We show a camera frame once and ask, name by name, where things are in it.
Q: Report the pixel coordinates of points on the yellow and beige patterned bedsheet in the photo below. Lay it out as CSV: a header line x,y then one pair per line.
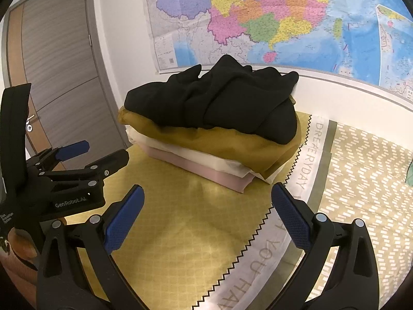
x,y
180,232

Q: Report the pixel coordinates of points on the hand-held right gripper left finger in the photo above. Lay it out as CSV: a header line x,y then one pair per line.
x,y
124,219

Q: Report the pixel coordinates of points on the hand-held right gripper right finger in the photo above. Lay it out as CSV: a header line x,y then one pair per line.
x,y
290,219

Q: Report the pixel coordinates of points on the grey wooden door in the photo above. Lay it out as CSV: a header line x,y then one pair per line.
x,y
58,71

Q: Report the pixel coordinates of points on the person's left forearm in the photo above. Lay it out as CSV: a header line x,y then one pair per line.
x,y
16,248

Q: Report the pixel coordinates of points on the black garment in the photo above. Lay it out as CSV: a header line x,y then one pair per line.
x,y
226,109

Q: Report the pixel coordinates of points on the teal lattice quilt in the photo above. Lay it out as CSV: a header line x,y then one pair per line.
x,y
410,174

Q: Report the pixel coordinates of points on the colourful wall map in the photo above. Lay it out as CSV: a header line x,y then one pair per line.
x,y
258,13

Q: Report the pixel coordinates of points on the pink folded garment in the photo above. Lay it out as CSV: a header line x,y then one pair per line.
x,y
209,174

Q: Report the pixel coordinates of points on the white folded garment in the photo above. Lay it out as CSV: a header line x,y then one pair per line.
x,y
193,155

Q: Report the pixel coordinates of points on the mustard folded garment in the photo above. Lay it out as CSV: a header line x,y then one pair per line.
x,y
232,148

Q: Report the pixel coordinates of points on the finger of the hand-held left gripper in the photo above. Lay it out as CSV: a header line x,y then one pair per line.
x,y
109,161
74,148

